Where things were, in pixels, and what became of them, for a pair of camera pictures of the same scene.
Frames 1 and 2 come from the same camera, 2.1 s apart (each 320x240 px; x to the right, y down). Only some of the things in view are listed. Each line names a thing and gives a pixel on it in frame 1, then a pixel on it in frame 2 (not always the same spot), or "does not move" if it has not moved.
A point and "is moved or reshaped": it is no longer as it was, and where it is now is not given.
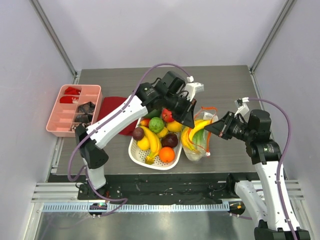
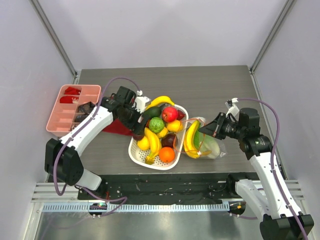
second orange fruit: [166, 154] does not move
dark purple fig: [138, 133] does not move
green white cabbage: [200, 138] is moved or reshaped
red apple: [167, 115] does not move
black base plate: [154, 189] does not move
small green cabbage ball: [156, 124] does not move
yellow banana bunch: [187, 133] is moved or reshaped
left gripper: [186, 118] → [139, 127]
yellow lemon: [174, 126] does not move
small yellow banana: [163, 133] does not move
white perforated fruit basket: [138, 156] does not move
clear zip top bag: [196, 141] is moved or reshaped
